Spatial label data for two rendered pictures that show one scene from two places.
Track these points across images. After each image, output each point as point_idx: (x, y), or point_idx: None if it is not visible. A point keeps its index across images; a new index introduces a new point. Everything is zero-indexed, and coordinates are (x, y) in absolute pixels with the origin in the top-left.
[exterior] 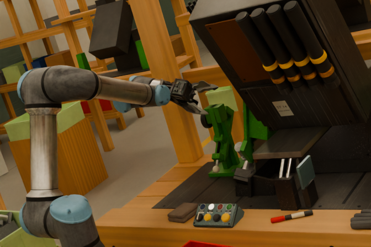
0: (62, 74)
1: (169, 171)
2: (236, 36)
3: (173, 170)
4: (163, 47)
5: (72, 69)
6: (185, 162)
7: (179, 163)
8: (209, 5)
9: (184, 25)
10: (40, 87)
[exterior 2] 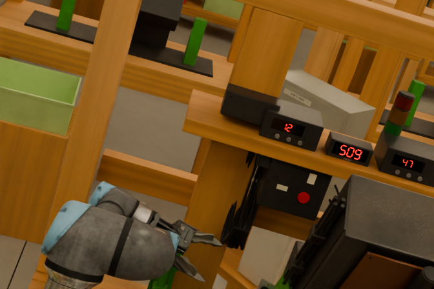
0: (154, 248)
1: (30, 287)
2: (389, 275)
3: (37, 287)
4: (108, 119)
5: (161, 238)
6: (47, 273)
7: (38, 271)
8: (373, 224)
9: (195, 134)
10: (110, 255)
